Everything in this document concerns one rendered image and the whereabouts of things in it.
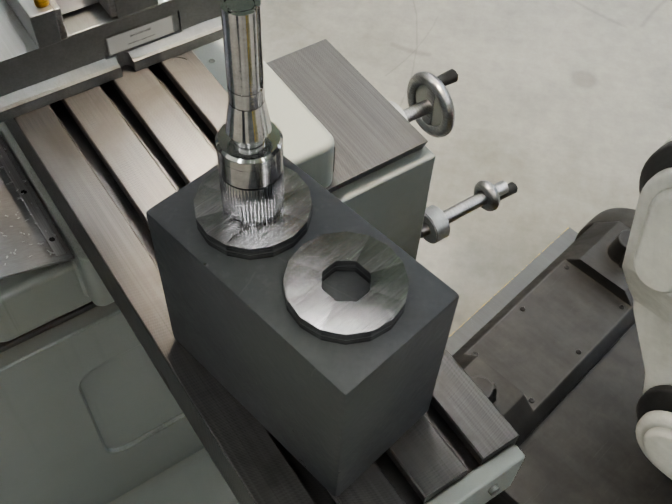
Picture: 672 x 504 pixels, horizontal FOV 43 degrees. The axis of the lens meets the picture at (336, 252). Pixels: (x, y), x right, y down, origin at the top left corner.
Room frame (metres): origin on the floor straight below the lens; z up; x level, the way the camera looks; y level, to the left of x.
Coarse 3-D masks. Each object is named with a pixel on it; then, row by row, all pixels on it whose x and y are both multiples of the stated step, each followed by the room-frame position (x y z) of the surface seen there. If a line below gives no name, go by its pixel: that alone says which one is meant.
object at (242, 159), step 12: (276, 132) 0.42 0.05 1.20; (216, 144) 0.41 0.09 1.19; (228, 144) 0.41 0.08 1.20; (264, 144) 0.41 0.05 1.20; (276, 144) 0.41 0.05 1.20; (228, 156) 0.40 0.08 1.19; (240, 156) 0.40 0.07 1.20; (252, 156) 0.40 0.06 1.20; (264, 156) 0.40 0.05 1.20; (276, 156) 0.40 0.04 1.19; (240, 168) 0.39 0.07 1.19; (252, 168) 0.39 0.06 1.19; (264, 168) 0.40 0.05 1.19
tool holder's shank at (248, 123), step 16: (224, 0) 0.42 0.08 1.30; (240, 0) 0.42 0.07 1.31; (256, 0) 0.42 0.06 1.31; (224, 16) 0.41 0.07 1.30; (240, 16) 0.40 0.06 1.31; (256, 16) 0.41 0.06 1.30; (224, 32) 0.41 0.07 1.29; (240, 32) 0.40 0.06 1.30; (256, 32) 0.41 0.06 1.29; (224, 48) 0.41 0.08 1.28; (240, 48) 0.40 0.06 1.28; (256, 48) 0.41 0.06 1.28; (240, 64) 0.40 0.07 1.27; (256, 64) 0.41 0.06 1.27; (240, 80) 0.40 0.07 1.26; (256, 80) 0.41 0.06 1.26; (240, 96) 0.40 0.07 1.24; (256, 96) 0.41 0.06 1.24; (240, 112) 0.40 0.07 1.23; (256, 112) 0.41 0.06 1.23; (240, 128) 0.40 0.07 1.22; (256, 128) 0.40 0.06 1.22; (240, 144) 0.40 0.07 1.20; (256, 144) 0.41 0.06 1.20
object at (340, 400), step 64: (192, 192) 0.43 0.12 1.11; (320, 192) 0.44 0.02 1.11; (192, 256) 0.37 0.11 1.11; (256, 256) 0.37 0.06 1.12; (320, 256) 0.37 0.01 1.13; (384, 256) 0.37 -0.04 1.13; (192, 320) 0.38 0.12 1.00; (256, 320) 0.32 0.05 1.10; (320, 320) 0.31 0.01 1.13; (384, 320) 0.32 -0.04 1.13; (448, 320) 0.34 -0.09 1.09; (256, 384) 0.33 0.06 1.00; (320, 384) 0.28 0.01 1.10; (384, 384) 0.29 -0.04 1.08; (320, 448) 0.28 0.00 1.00; (384, 448) 0.31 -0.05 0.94
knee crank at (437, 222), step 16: (480, 192) 0.98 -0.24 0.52; (496, 192) 0.97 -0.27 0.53; (512, 192) 1.01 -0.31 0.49; (432, 208) 0.92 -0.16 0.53; (448, 208) 0.94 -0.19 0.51; (464, 208) 0.94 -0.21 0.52; (496, 208) 0.96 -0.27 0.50; (432, 224) 0.89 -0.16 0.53; (448, 224) 0.90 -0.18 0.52; (432, 240) 0.89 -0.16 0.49
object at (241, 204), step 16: (224, 176) 0.40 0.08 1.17; (240, 176) 0.39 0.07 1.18; (256, 176) 0.39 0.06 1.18; (272, 176) 0.40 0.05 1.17; (224, 192) 0.40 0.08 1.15; (240, 192) 0.39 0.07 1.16; (256, 192) 0.39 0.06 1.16; (272, 192) 0.40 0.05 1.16; (224, 208) 0.40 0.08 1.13; (240, 208) 0.39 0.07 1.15; (256, 208) 0.39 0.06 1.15; (272, 208) 0.40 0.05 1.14; (256, 224) 0.39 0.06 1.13
